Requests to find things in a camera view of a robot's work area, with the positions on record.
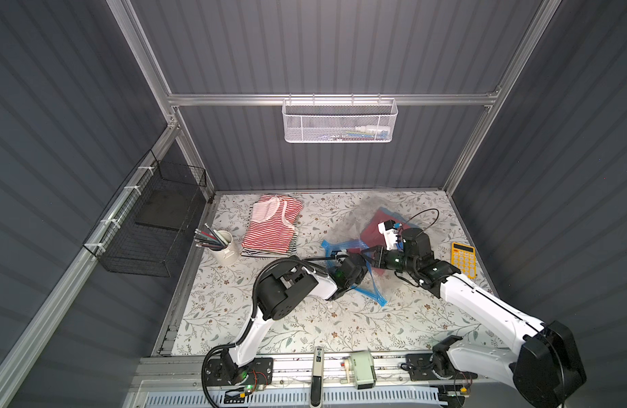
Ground pale green box device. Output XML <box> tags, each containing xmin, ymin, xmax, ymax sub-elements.
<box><xmin>345</xmin><ymin>350</ymin><xmax>376</xmax><ymax>390</ymax></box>

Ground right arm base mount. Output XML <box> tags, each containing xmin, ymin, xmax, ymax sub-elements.
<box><xmin>400</xmin><ymin>353</ymin><xmax>478</xmax><ymax>382</ymax></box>

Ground white wire mesh basket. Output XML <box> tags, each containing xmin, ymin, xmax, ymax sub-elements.
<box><xmin>281</xmin><ymin>98</ymin><xmax>398</xmax><ymax>144</ymax></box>

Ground clear vacuum bag blue zipper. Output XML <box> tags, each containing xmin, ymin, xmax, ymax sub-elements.
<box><xmin>321</xmin><ymin>189</ymin><xmax>442</xmax><ymax>308</ymax></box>

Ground pens in mug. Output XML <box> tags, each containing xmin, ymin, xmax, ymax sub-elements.
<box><xmin>194</xmin><ymin>224</ymin><xmax>229</xmax><ymax>251</ymax></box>

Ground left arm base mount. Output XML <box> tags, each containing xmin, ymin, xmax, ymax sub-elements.
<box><xmin>201</xmin><ymin>356</ymin><xmax>274</xmax><ymax>387</ymax></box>

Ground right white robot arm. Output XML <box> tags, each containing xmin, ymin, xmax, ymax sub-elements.
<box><xmin>362</xmin><ymin>228</ymin><xmax>587</xmax><ymax>407</ymax></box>

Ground yellow calculator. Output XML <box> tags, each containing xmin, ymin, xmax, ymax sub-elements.
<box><xmin>450</xmin><ymin>242</ymin><xmax>478</xmax><ymax>280</ymax></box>

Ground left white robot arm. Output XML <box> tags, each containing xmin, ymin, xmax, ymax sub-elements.
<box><xmin>203</xmin><ymin>253</ymin><xmax>369</xmax><ymax>384</ymax></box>

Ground white mug pen holder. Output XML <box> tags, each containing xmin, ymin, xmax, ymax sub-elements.
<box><xmin>210</xmin><ymin>231</ymin><xmax>241</xmax><ymax>267</ymax></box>

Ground navy white striped tank top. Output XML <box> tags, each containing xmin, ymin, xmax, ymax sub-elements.
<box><xmin>241</xmin><ymin>239</ymin><xmax>296</xmax><ymax>258</ymax></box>

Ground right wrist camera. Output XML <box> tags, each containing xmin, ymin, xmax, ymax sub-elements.
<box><xmin>378</xmin><ymin>220</ymin><xmax>403</xmax><ymax>251</ymax></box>

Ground markers in white basket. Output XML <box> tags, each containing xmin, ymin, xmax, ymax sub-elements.
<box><xmin>320</xmin><ymin>125</ymin><xmax>393</xmax><ymax>142</ymax></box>

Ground red white striped tank top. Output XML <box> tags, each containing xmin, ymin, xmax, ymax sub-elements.
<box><xmin>242</xmin><ymin>195</ymin><xmax>304</xmax><ymax>252</ymax></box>

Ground black white handheld tool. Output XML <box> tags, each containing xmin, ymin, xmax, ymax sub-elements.
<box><xmin>309</xmin><ymin>347</ymin><xmax>325</xmax><ymax>408</ymax></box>

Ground black wire mesh basket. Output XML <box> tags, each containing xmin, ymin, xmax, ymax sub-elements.
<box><xmin>83</xmin><ymin>153</ymin><xmax>207</xmax><ymax>278</ymax></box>

